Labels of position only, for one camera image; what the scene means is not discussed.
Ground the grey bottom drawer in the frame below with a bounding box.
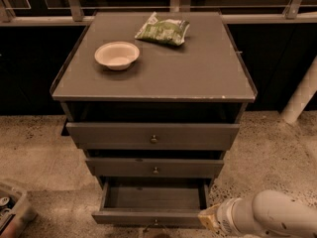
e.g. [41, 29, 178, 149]
[92, 178, 211, 228]

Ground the grey drawer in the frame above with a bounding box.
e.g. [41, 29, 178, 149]
[92, 178, 211, 228]
[86, 158, 224, 179]
[66, 122, 240, 151]

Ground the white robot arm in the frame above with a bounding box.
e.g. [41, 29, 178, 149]
[198, 189, 317, 238]

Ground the grey wooden drawer cabinet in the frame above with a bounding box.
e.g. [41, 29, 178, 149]
[50, 11, 259, 196]

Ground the grey middle drawer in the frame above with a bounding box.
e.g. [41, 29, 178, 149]
[86, 158, 224, 179]

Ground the grey top drawer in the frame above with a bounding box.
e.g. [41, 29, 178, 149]
[66, 122, 240, 151]

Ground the white paper bowl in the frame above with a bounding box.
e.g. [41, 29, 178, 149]
[94, 42, 140, 70]

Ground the green chip bag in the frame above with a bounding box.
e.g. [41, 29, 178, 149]
[135, 12, 190, 47]

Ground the clear plastic storage bin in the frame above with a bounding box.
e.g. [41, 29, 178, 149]
[0, 179, 38, 238]

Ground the soda can in bin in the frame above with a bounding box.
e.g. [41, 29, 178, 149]
[0, 196, 11, 208]

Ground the white diagonal post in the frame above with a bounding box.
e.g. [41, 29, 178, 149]
[281, 57, 317, 124]

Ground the metal railing frame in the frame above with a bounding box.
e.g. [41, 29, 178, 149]
[0, 0, 317, 26]

